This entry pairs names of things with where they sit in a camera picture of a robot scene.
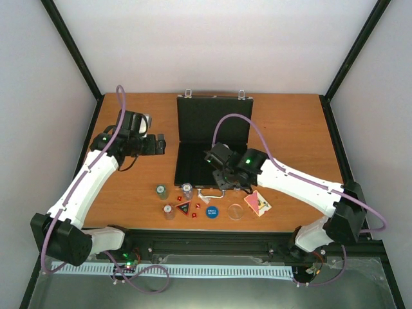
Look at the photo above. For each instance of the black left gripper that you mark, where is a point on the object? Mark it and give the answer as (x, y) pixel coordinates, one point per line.
(152, 149)

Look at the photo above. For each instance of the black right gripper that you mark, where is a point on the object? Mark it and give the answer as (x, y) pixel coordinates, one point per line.
(221, 183)

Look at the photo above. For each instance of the red back card deck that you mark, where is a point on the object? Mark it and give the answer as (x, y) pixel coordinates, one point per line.
(257, 203)

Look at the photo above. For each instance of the blue poker chip stack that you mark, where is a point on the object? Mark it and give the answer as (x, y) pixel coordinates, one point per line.
(187, 191)

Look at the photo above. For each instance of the black poker set case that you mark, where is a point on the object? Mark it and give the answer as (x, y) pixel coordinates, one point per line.
(199, 127)

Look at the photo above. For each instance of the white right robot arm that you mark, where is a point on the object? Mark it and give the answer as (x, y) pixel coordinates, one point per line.
(342, 216)

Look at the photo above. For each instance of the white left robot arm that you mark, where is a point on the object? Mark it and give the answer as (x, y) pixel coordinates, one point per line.
(59, 233)

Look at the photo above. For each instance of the clear round dealer button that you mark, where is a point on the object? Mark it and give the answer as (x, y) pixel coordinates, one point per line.
(235, 211)

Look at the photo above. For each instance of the blue small blind button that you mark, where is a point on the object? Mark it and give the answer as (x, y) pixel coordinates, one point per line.
(212, 212)

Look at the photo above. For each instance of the green poker chip stack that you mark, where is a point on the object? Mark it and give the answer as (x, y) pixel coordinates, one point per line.
(162, 192)

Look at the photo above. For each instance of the triangular all in button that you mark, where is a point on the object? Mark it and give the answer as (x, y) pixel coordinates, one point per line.
(184, 207)

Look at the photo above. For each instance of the red poker chip stack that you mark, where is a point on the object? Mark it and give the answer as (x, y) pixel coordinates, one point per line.
(169, 212)

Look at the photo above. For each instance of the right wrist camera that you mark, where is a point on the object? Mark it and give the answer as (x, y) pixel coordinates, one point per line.
(218, 155)

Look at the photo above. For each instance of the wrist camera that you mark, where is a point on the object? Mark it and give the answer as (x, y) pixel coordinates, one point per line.
(218, 155)
(136, 124)

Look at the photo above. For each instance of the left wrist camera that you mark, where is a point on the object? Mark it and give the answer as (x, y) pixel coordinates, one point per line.
(136, 124)

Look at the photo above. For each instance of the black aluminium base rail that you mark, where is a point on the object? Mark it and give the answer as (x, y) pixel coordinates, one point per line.
(269, 246)

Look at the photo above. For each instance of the light blue cable duct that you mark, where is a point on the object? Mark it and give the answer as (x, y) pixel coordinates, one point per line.
(183, 271)

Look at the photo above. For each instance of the black frame post left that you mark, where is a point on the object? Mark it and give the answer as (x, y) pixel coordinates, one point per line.
(68, 40)

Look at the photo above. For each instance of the black frame post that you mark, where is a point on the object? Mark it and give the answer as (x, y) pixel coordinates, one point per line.
(367, 29)
(68, 40)

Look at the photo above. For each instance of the black frame post right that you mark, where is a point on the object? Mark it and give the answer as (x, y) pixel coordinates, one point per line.
(367, 29)

